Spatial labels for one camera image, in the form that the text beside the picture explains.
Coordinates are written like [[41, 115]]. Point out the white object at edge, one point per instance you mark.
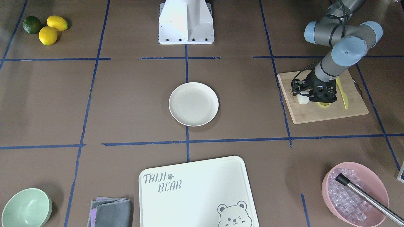
[[400, 175]]

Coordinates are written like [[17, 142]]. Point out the bamboo cutting board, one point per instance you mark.
[[312, 112]]

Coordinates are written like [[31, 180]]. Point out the pink bowl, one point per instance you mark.
[[376, 187]]

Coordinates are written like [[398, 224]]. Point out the steel rod black tip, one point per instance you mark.
[[342, 179]]

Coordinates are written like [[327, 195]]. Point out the cream round plate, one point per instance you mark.
[[193, 104]]

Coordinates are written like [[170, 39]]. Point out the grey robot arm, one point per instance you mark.
[[349, 45]]

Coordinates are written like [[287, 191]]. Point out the white bear cutting board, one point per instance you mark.
[[206, 193]]

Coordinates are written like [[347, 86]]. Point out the yellow lemon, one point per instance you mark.
[[57, 22], [48, 36]]

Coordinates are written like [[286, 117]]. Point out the lemon slice bottom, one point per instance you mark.
[[323, 104]]

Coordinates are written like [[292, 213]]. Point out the grey folded cloth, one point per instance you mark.
[[113, 214]]

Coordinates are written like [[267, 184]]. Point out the yellow lemon upper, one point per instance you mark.
[[57, 22]]

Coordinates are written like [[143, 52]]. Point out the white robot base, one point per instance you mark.
[[184, 22]]

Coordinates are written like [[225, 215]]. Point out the clear ice cubes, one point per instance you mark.
[[348, 204]]

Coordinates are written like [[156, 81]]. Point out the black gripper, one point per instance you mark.
[[311, 82]]

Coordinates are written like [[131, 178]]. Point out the green lime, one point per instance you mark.
[[32, 25]]

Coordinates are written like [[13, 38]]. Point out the yellow plastic knife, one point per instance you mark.
[[343, 94]]

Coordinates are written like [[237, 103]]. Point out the purple cloth underneath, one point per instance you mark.
[[93, 209]]

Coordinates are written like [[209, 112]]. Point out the green bowl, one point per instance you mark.
[[30, 207]]

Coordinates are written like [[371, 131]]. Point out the yellow lemon lower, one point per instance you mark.
[[48, 36]]

